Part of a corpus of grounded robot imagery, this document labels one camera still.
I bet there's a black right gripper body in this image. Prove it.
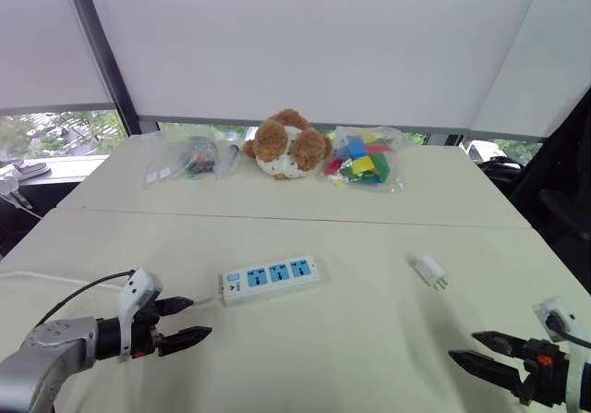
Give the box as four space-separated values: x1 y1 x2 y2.
516 337 573 407

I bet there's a bag of colourful blocks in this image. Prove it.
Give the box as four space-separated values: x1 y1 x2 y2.
318 125 406 196

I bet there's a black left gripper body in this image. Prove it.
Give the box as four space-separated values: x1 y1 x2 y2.
127 299 166 359

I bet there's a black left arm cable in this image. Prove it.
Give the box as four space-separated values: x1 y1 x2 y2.
34 269 139 329

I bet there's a brown white plush toy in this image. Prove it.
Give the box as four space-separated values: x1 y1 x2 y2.
243 108 333 181

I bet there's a white power cable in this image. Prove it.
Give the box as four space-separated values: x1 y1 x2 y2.
0 270 226 307

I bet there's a black window frame post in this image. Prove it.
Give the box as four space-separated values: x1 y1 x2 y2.
62 0 142 136

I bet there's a white plug adapter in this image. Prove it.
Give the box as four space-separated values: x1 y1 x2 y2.
409 254 451 292

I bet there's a black office chair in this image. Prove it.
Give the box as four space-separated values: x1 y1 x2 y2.
477 91 591 294

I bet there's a clear bag of dark parts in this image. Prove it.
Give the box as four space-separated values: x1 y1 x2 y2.
141 130 221 191

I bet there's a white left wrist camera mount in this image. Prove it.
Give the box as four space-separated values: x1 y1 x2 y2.
115 267 164 364

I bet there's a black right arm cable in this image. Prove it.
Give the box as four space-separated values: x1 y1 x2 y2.
546 310 591 350

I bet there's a white blue power strip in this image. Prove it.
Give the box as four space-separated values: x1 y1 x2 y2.
218 254 331 309

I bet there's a clear bag with grey item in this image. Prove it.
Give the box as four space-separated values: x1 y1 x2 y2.
214 139 246 181

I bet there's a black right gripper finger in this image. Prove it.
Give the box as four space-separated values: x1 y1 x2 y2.
471 331 528 359
448 349 532 398

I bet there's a white device on windowsill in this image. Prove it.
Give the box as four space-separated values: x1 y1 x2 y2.
0 161 50 211

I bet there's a white roller blind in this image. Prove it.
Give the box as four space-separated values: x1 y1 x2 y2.
0 0 115 116
470 0 591 140
82 0 546 130

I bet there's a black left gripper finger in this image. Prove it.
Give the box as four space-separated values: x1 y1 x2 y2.
158 296 195 318
156 325 213 358

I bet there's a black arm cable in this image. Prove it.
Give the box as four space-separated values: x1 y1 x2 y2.
546 310 591 350
34 269 139 329

